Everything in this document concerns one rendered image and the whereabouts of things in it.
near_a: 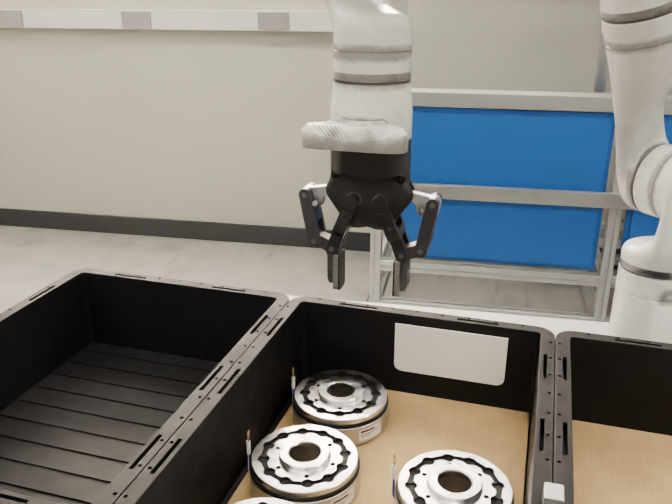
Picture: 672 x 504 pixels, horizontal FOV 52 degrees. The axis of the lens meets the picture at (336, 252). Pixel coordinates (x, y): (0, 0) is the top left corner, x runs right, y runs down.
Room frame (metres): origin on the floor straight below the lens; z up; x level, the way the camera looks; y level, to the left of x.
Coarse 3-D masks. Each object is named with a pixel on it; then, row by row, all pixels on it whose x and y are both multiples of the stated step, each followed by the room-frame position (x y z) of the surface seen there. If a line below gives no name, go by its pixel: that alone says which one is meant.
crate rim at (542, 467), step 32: (288, 320) 0.69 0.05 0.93; (416, 320) 0.69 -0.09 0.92; (448, 320) 0.68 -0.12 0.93; (480, 320) 0.68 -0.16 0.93; (256, 352) 0.61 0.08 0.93; (544, 352) 0.61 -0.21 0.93; (224, 384) 0.55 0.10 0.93; (544, 384) 0.55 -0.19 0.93; (192, 416) 0.50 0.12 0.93; (544, 416) 0.50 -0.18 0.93; (544, 448) 0.46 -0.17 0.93; (544, 480) 0.42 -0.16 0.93
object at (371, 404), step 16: (304, 384) 0.66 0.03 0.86; (320, 384) 0.66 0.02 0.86; (368, 384) 0.67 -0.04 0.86; (304, 400) 0.63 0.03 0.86; (320, 400) 0.63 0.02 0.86; (368, 400) 0.63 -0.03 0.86; (384, 400) 0.63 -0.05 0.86; (320, 416) 0.60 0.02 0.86; (336, 416) 0.60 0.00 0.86; (352, 416) 0.60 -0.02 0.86; (368, 416) 0.60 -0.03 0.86
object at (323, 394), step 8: (328, 384) 0.65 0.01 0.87; (336, 384) 0.66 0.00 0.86; (344, 384) 0.66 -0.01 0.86; (352, 384) 0.65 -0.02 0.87; (320, 392) 0.64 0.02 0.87; (360, 392) 0.64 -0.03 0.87; (328, 400) 0.62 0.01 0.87; (336, 400) 0.62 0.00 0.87; (344, 400) 0.62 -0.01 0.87; (352, 400) 0.62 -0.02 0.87
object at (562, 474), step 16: (560, 336) 0.65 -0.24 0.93; (576, 336) 0.65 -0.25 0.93; (592, 336) 0.65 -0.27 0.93; (608, 336) 0.65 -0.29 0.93; (560, 352) 0.61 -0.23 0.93; (656, 352) 0.62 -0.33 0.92; (560, 368) 0.58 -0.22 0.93; (560, 384) 0.55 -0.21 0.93; (560, 400) 0.53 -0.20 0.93; (560, 416) 0.50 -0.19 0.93; (560, 432) 0.48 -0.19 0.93; (560, 448) 0.46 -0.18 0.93; (560, 464) 0.44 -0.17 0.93; (560, 480) 0.42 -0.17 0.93
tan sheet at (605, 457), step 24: (576, 432) 0.62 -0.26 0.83; (600, 432) 0.62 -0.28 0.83; (624, 432) 0.62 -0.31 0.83; (648, 432) 0.62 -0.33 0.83; (576, 456) 0.58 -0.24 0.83; (600, 456) 0.58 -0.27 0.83; (624, 456) 0.58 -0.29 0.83; (648, 456) 0.58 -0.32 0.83; (576, 480) 0.54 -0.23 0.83; (600, 480) 0.54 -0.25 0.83; (624, 480) 0.54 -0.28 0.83; (648, 480) 0.54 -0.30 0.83
